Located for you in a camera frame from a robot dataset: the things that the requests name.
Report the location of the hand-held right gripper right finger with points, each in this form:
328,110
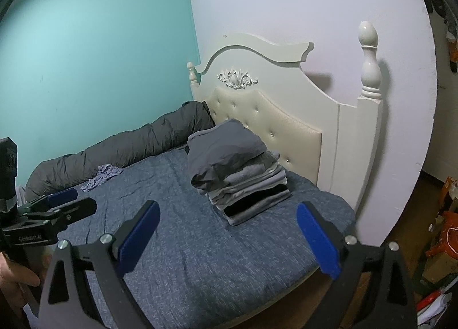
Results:
318,239

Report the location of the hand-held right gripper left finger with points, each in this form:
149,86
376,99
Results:
139,239

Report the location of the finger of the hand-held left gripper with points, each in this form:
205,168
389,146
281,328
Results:
82,205
62,195

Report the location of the grey garment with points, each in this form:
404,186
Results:
222,150

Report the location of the stack of folded clothes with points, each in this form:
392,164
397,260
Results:
250,186

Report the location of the person's left hand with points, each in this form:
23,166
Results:
18,275

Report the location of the purple white crumpled cloth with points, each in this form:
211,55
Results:
103,175

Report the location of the blue patterned bedspread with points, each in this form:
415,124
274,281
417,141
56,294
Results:
196,250

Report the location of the dark grey rolled quilt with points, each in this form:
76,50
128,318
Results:
125,146

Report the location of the cardboard box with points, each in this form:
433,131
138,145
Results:
440,266

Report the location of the orange plastic bag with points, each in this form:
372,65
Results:
445,236

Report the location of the red white packet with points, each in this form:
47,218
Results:
433,300

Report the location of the white bed headboard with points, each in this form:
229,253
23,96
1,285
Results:
304,100

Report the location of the dark hanging items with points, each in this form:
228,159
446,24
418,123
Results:
436,0

